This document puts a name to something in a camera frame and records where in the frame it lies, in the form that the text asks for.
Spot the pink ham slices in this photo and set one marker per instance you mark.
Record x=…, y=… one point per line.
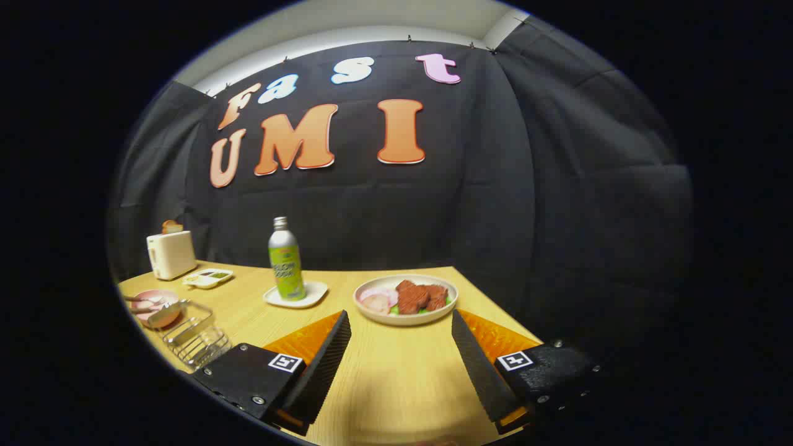
x=376, y=301

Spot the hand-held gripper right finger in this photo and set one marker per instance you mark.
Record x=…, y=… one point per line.
x=480, y=365

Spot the toast bread slice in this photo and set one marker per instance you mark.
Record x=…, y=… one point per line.
x=171, y=226

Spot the brown meat piece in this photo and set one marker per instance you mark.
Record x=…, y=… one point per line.
x=418, y=297

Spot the pink round plate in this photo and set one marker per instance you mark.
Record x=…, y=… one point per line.
x=162, y=296

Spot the white square coaster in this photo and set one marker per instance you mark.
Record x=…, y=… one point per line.
x=315, y=292

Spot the white round food plate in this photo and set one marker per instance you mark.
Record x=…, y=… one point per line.
x=372, y=316

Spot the green soda bottle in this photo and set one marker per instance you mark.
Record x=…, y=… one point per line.
x=286, y=266

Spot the white toaster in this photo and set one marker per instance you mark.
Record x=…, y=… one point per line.
x=170, y=255

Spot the white divided bean dish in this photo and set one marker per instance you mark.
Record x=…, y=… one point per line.
x=207, y=278

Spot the black backdrop cloth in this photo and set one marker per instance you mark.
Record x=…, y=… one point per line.
x=495, y=217

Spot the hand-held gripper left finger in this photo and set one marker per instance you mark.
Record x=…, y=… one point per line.
x=322, y=365

